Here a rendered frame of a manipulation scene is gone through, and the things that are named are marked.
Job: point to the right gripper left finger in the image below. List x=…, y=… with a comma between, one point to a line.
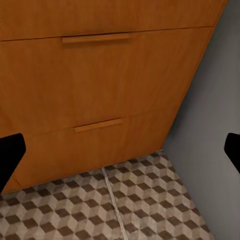
x=12, y=149

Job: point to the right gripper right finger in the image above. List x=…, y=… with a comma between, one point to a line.
x=232, y=149

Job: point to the cabinet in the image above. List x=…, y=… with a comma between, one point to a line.
x=92, y=83

